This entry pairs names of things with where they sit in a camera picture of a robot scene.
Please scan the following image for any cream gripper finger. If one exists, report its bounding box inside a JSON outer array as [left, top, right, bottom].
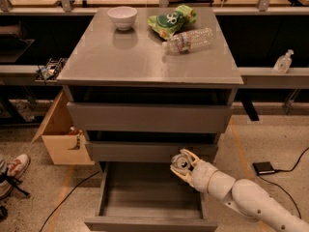
[[181, 149, 201, 165], [170, 165, 192, 184]]

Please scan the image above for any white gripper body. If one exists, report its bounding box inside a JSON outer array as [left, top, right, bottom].
[[190, 160, 217, 192]]

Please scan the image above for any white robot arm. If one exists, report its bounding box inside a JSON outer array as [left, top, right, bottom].
[[170, 149, 309, 232]]

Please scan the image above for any grey bottom drawer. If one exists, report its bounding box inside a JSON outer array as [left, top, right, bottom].
[[85, 162, 217, 232]]

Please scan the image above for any grey drawer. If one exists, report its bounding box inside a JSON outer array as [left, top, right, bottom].
[[85, 130, 217, 162], [66, 86, 234, 134], [85, 162, 217, 232]]

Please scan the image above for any grey drawer cabinet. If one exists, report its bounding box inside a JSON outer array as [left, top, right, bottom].
[[56, 6, 244, 232]]

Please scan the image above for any grey middle drawer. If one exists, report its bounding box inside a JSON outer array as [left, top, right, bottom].
[[85, 130, 217, 162]]

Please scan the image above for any grey top drawer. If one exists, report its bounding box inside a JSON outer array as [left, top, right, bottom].
[[66, 86, 234, 134]]

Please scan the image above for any black foot pedal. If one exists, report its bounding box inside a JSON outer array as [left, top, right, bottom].
[[253, 161, 275, 175]]

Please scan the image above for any clear plastic water bottle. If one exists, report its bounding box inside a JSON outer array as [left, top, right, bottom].
[[162, 28, 213, 53]]

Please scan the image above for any cardboard box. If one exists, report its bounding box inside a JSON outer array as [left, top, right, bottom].
[[32, 91, 94, 165]]

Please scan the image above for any green chip bag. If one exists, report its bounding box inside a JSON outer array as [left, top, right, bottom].
[[147, 5, 197, 40]]

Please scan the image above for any white ceramic bowl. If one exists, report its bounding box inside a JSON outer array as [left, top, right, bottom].
[[107, 6, 137, 30]]

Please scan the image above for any white red sneaker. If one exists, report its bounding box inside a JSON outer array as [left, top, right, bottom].
[[0, 154, 31, 199]]

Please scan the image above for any black tripod leg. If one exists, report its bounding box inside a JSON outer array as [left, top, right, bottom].
[[0, 173, 30, 197]]

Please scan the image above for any black pedal cable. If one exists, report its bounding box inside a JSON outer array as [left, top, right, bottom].
[[257, 146, 309, 220]]

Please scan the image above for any grey metal shelf rail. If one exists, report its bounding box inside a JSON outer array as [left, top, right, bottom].
[[0, 65, 309, 89]]

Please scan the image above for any black floor cable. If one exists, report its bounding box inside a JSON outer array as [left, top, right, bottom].
[[38, 170, 101, 232]]

